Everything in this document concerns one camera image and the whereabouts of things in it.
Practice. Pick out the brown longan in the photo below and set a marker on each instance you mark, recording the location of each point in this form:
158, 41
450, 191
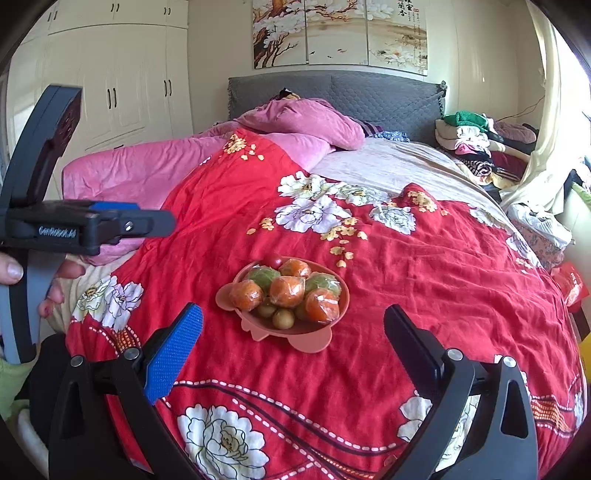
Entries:
300, 314
282, 318
267, 310

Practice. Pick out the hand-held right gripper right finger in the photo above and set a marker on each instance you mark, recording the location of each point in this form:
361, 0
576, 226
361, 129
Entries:
413, 346

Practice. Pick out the cream curtain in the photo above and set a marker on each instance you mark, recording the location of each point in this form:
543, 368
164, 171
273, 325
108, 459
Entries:
549, 115

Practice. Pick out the grey padded headboard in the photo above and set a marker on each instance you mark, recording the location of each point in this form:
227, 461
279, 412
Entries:
383, 101

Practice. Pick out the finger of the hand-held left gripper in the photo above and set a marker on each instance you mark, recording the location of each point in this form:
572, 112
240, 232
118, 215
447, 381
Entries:
147, 224
115, 206

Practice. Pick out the green orange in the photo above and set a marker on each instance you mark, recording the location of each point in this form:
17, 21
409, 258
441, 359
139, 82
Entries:
325, 281
263, 276

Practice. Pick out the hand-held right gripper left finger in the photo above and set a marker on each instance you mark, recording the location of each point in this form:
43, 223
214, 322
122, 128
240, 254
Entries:
178, 350

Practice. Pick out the beige bedsheet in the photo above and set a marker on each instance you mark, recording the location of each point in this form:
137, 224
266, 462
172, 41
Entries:
392, 161

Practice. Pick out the floral wall painting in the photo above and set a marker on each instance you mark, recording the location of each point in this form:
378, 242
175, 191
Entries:
337, 32

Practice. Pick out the pink plastic plate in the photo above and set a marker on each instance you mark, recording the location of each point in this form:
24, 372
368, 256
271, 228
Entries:
300, 339

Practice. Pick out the dark striped pillow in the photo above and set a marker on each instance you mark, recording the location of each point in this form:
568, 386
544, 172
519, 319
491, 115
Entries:
374, 129

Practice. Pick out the pile of folded clothes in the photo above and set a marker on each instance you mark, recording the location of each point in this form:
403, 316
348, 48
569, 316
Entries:
475, 147

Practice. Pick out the red floral quilt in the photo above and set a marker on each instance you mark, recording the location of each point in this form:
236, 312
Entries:
415, 277

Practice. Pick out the person's left hand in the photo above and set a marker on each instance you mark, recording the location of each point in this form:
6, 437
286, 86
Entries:
9, 271

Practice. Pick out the pink quilt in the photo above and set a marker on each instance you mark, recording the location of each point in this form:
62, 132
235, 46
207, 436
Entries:
138, 170

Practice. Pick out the small red tomato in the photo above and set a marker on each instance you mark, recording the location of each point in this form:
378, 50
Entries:
276, 261

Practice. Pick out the white crumpled cloth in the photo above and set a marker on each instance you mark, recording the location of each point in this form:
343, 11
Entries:
540, 226

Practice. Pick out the green cloth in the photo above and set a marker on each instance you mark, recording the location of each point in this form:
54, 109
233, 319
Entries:
11, 383

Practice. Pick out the red bag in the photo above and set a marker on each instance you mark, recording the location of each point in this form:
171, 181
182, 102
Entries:
572, 286

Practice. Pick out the cream wardrobe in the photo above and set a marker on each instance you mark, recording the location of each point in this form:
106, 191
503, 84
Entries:
106, 55

